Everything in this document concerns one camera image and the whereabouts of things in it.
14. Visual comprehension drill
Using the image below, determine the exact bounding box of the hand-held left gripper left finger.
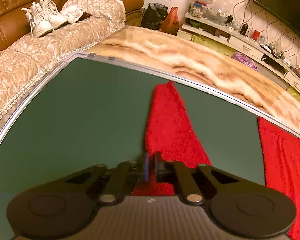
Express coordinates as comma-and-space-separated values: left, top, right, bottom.
65, 152, 150, 204

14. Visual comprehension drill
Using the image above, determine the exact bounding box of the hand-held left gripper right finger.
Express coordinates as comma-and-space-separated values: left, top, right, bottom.
154, 151, 240, 204

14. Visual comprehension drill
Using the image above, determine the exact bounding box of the red sweater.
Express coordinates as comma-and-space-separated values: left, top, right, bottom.
132, 81, 300, 240

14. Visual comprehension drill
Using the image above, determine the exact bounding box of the green metal-framed board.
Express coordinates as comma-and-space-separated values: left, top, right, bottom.
0, 52, 300, 240

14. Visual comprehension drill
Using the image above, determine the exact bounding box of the purple bag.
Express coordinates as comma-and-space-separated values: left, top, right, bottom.
232, 52, 259, 71

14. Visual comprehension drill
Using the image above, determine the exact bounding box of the orange plastic bag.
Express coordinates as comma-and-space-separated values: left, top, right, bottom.
160, 7, 179, 35

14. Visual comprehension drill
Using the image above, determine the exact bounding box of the white television cabinet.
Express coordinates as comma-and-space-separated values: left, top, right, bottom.
177, 12, 300, 105

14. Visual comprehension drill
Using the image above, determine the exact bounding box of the black bag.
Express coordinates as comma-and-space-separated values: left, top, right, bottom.
141, 2, 168, 30

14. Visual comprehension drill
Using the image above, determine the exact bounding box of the beige quilted sofa cover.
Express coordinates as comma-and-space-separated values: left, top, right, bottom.
0, 0, 127, 145

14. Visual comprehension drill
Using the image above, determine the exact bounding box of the glass stand with boxes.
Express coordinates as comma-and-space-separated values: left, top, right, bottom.
189, 0, 213, 19

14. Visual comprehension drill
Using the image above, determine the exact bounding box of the clear glass vessel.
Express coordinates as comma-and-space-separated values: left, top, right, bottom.
212, 1, 228, 18

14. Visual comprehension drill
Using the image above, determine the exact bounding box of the white crumpled cloth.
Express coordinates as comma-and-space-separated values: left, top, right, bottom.
60, 5, 83, 23

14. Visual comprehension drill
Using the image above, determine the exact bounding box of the white sneaker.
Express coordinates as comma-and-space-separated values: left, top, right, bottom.
40, 0, 68, 29
21, 1, 54, 37

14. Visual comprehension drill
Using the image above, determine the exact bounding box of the brown leather sofa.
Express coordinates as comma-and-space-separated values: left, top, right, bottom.
0, 0, 144, 53

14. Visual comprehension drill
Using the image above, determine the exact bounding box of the black television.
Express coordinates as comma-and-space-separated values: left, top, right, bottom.
252, 0, 300, 47

